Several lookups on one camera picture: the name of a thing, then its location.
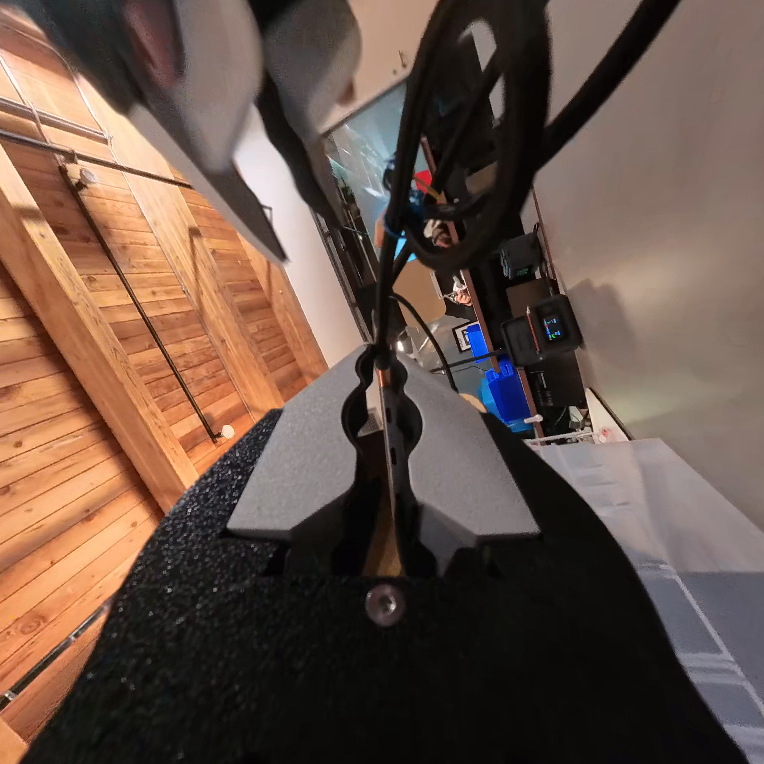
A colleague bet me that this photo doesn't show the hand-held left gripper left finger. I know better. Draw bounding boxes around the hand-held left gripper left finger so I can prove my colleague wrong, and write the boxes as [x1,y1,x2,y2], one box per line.
[227,343,383,545]

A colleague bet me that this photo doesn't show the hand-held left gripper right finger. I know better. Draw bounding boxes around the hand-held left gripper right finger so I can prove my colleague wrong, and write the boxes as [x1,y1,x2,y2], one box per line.
[394,353,542,577]

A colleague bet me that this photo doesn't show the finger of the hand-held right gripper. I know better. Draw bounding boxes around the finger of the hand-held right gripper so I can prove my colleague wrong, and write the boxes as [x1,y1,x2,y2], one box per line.
[128,0,291,265]
[263,0,363,138]

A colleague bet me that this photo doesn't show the black usb-c cable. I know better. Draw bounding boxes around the black usb-c cable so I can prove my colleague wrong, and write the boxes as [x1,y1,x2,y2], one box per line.
[373,0,553,392]

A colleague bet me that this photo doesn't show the blue plastic bin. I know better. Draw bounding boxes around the blue plastic bin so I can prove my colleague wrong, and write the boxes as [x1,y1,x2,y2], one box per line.
[466,322,500,360]
[482,358,530,432]

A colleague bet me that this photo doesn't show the glass partition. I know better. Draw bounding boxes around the glass partition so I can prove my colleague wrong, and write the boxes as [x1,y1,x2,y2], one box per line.
[325,80,432,253]

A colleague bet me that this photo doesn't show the thin black rod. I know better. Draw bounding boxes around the thin black rod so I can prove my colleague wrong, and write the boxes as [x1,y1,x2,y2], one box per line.
[0,131,193,188]

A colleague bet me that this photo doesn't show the black device with small screen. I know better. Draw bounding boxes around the black device with small screen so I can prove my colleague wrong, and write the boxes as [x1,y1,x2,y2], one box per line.
[500,294,585,366]

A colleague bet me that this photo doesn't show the black metal pipe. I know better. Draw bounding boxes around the black metal pipe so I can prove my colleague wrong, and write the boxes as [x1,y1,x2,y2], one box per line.
[58,164,235,444]

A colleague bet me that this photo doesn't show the thick black cable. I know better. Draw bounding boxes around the thick black cable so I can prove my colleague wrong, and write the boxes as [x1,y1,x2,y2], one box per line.
[534,0,684,177]

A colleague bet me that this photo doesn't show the grey metal rail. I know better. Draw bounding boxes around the grey metal rail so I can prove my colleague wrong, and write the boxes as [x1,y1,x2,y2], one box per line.
[0,602,115,712]

